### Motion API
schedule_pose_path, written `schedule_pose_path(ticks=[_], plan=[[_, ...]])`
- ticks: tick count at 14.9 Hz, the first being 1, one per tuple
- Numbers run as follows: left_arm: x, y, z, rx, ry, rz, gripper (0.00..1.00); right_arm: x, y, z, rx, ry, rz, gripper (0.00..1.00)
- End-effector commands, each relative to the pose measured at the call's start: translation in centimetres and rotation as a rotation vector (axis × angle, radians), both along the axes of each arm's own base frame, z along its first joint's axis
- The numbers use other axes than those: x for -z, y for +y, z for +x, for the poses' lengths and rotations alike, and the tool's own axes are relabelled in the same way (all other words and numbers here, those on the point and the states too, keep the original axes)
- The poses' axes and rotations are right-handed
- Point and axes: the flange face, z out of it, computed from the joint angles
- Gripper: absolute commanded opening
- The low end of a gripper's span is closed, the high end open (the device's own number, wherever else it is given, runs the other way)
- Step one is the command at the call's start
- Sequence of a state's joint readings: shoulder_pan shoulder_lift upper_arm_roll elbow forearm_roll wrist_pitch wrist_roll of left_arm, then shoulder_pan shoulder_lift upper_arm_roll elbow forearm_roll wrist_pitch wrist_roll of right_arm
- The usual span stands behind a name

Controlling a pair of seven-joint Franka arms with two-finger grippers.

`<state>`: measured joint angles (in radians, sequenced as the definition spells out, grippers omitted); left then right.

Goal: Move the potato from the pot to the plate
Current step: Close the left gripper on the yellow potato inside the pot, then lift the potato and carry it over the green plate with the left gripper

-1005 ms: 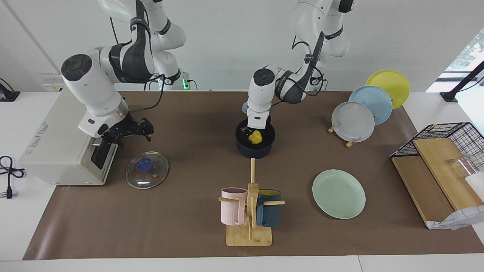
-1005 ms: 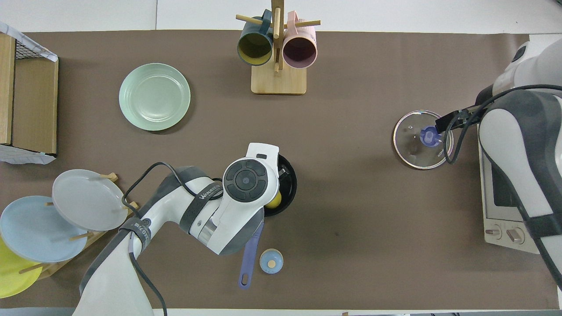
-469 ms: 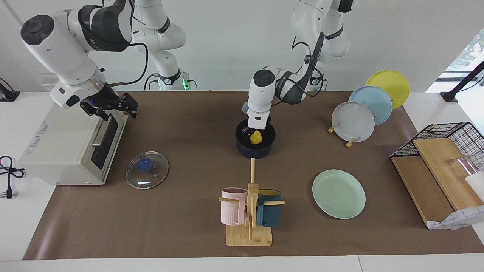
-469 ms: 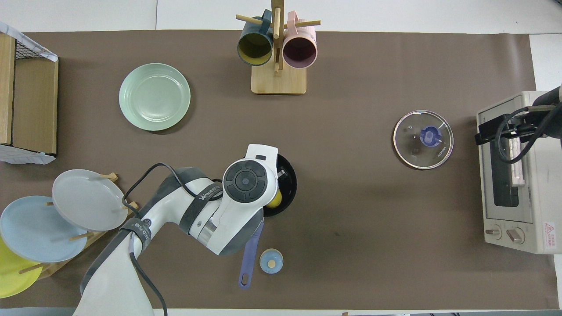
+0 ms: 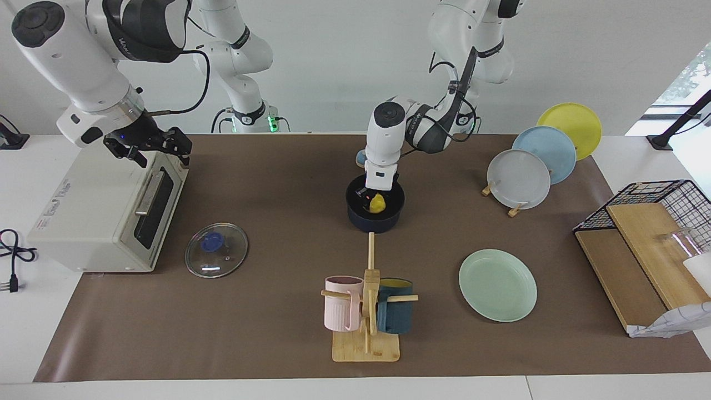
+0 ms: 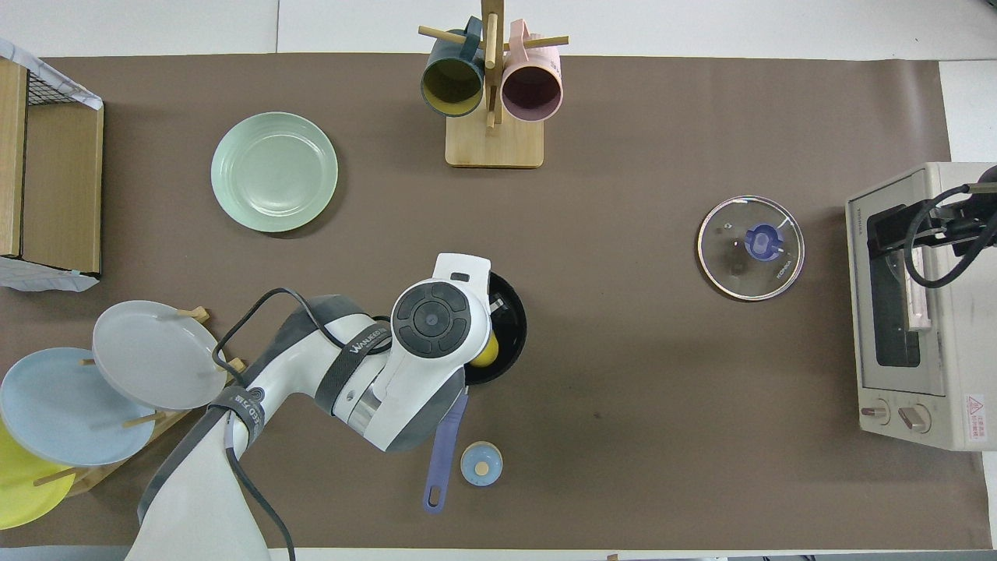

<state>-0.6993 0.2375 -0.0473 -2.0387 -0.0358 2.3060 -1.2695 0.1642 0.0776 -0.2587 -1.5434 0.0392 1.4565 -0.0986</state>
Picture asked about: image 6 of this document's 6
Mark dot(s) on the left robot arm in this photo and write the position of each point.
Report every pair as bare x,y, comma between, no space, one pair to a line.
366,389

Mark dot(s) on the yellow potato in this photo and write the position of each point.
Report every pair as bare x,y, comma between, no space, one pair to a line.
487,354

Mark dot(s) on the light green plate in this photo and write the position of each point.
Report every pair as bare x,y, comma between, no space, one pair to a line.
274,172

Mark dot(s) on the glass pot lid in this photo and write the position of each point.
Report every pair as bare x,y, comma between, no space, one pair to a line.
750,248

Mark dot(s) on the grey plate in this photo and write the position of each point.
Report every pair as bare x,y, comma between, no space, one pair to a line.
156,354

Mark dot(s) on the wooden plate rack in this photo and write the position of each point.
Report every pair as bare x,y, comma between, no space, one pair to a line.
101,467

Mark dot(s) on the light blue plate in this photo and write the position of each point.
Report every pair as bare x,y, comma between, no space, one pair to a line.
62,409

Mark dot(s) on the yellow plate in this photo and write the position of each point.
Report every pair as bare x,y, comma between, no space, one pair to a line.
23,491

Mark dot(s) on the wooden mug tree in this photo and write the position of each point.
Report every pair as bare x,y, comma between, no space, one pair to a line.
494,144

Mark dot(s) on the small blue lid wooden knob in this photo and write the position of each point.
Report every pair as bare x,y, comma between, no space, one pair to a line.
481,464

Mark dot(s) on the pink mug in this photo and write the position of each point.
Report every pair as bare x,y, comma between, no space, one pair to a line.
532,89

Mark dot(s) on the dark green mug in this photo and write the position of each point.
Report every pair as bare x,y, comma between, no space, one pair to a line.
452,82

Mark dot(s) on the beige toaster oven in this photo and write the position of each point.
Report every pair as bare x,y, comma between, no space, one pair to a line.
946,351

